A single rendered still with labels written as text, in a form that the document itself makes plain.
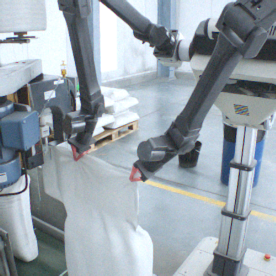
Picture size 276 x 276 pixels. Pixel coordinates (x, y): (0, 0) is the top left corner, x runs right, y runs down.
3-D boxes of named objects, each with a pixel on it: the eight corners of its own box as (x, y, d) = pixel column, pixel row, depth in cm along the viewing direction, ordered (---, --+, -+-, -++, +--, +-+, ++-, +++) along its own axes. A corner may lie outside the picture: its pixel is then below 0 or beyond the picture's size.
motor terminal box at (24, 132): (42, 146, 97) (39, 110, 94) (27, 159, 88) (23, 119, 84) (19, 145, 99) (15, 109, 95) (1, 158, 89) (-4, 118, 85)
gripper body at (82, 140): (66, 143, 118) (71, 127, 114) (83, 135, 126) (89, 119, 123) (79, 153, 116) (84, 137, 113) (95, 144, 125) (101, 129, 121)
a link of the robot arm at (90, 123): (102, 117, 115) (92, 109, 118) (87, 120, 110) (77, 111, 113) (96, 133, 119) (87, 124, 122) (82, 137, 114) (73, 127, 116)
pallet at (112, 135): (137, 129, 502) (138, 120, 497) (87, 153, 406) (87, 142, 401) (96, 121, 543) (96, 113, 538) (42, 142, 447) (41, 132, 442)
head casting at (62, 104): (77, 137, 144) (74, 69, 134) (34, 154, 125) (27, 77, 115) (34, 125, 160) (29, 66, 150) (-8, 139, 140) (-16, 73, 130)
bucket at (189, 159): (204, 162, 382) (206, 142, 374) (194, 171, 359) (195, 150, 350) (182, 157, 398) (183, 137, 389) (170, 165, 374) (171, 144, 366)
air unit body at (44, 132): (53, 153, 125) (50, 114, 120) (44, 157, 122) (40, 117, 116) (45, 151, 128) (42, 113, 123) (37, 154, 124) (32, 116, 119)
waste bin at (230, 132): (267, 177, 344) (275, 119, 323) (254, 196, 304) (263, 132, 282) (225, 167, 369) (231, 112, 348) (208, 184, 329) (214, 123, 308)
